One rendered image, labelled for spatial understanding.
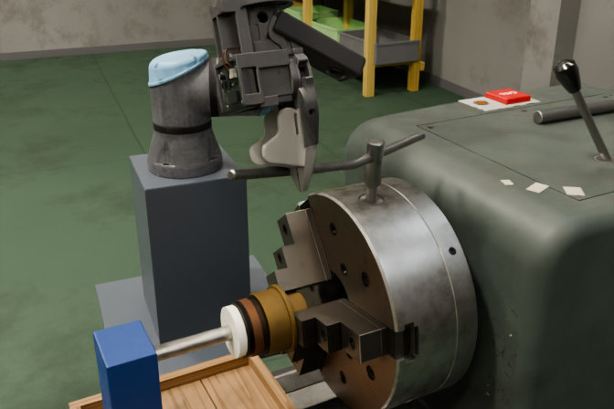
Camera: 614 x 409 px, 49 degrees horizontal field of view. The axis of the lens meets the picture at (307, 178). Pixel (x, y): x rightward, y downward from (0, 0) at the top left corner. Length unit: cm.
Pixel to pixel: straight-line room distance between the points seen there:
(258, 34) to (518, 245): 40
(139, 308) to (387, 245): 87
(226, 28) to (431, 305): 41
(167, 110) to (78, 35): 686
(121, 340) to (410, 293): 36
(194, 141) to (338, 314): 57
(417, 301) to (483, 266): 12
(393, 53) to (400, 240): 523
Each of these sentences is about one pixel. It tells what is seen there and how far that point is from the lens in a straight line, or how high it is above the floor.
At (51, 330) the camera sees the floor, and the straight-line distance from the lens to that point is 298.
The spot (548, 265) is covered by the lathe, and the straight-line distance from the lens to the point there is 85.
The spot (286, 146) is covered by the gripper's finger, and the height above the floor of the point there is 136.
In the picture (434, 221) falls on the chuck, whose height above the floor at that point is 122.
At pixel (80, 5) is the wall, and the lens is 812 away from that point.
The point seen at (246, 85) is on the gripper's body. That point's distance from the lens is 69.
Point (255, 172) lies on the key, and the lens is 72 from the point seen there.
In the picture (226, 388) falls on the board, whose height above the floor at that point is 88.
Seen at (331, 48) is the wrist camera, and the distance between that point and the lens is 74.
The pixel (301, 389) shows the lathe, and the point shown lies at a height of 86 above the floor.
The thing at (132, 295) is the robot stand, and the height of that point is 75.
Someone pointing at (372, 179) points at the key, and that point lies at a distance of 88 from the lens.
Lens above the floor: 160
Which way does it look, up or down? 22 degrees down
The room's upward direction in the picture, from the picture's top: straight up
